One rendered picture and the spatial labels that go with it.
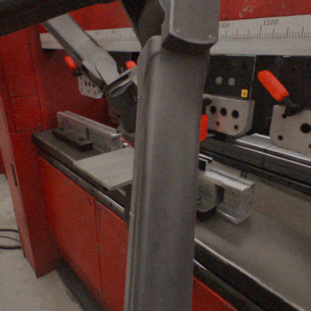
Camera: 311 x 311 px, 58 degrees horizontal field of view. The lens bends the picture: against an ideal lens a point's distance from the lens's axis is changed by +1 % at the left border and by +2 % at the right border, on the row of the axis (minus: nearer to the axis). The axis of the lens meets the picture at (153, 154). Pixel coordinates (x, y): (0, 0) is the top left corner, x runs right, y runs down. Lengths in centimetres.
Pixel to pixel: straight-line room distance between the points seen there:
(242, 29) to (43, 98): 110
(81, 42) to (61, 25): 5
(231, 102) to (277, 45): 14
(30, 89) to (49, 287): 109
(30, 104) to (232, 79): 108
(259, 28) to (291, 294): 48
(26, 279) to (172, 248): 173
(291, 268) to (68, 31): 66
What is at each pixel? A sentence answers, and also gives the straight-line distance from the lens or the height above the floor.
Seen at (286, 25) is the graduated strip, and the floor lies 131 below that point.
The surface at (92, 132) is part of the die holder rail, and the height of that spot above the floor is 95.
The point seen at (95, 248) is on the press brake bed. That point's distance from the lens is 119.
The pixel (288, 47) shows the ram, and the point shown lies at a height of 128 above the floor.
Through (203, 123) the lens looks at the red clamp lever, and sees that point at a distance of 64.
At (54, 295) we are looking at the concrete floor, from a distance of 181.
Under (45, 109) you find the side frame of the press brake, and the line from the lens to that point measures 152.
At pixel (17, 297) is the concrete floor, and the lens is 187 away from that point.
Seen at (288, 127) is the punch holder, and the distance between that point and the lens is 57.
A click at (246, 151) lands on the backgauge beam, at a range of 96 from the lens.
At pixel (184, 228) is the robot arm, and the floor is 114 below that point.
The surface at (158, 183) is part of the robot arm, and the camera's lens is 23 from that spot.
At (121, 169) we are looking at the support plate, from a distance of 68.
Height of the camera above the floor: 128
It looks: 22 degrees down
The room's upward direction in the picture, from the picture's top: straight up
